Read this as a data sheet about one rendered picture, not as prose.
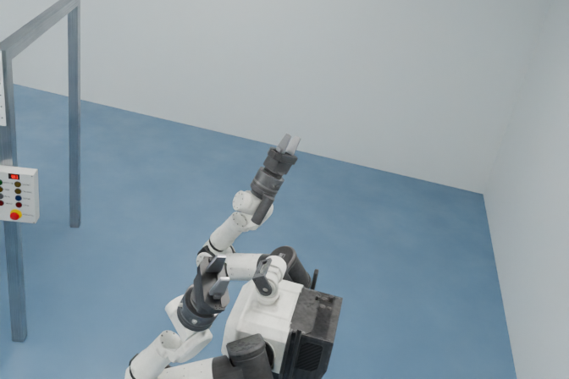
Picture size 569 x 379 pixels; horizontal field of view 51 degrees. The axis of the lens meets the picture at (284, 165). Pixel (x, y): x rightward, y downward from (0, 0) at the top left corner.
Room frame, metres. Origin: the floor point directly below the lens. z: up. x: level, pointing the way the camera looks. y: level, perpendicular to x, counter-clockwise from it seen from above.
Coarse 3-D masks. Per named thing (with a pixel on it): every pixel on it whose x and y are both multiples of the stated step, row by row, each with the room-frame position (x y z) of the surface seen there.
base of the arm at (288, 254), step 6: (282, 246) 1.56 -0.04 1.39; (288, 246) 1.56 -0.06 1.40; (276, 252) 1.55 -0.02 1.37; (282, 252) 1.54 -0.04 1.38; (288, 252) 1.53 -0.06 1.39; (294, 252) 1.53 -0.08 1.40; (282, 258) 1.52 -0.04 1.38; (288, 258) 1.51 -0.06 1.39; (294, 258) 1.51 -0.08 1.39; (288, 264) 1.49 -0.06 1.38; (294, 264) 1.50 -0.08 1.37; (288, 270) 1.48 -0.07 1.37; (288, 276) 1.47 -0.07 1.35
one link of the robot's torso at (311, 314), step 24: (288, 288) 1.39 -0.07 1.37; (312, 288) 1.43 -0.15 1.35; (240, 312) 1.26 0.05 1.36; (264, 312) 1.27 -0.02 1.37; (288, 312) 1.28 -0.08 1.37; (312, 312) 1.30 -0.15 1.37; (336, 312) 1.32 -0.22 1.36; (240, 336) 1.20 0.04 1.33; (264, 336) 1.20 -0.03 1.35; (288, 336) 1.20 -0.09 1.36; (312, 336) 1.21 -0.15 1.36; (288, 360) 1.21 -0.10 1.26; (312, 360) 1.20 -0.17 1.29
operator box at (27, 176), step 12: (0, 168) 2.26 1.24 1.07; (12, 168) 2.27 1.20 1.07; (24, 168) 2.29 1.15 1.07; (12, 180) 2.24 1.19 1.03; (24, 180) 2.25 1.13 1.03; (36, 180) 2.29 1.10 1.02; (0, 192) 2.23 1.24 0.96; (12, 192) 2.24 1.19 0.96; (24, 192) 2.24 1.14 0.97; (36, 192) 2.28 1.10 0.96; (12, 204) 2.24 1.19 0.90; (36, 204) 2.28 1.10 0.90; (0, 216) 2.23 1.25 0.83; (24, 216) 2.24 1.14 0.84; (36, 216) 2.27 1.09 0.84
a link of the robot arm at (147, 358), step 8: (152, 344) 1.05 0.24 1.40; (144, 352) 1.05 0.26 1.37; (152, 352) 1.03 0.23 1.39; (136, 360) 1.05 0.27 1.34; (144, 360) 1.03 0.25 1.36; (152, 360) 1.03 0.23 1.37; (160, 360) 1.02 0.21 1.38; (168, 360) 1.03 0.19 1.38; (128, 368) 1.06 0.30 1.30; (136, 368) 1.03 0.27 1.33; (144, 368) 1.03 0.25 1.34; (152, 368) 1.02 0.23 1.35; (160, 368) 1.03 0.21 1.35; (128, 376) 1.04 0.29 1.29; (136, 376) 1.02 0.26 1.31; (144, 376) 1.02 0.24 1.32; (152, 376) 1.03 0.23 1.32
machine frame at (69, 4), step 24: (72, 0) 3.28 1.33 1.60; (48, 24) 2.85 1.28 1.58; (72, 24) 3.39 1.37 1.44; (0, 48) 2.31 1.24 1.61; (24, 48) 2.50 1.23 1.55; (72, 48) 3.39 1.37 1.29; (72, 72) 3.38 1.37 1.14; (72, 96) 3.38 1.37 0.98; (72, 120) 3.38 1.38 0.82; (0, 144) 2.29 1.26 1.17; (72, 144) 3.38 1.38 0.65; (72, 168) 3.38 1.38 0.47; (72, 192) 3.38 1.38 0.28; (72, 216) 3.38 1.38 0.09; (24, 288) 2.35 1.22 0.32; (24, 312) 2.33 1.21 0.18; (24, 336) 2.31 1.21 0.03
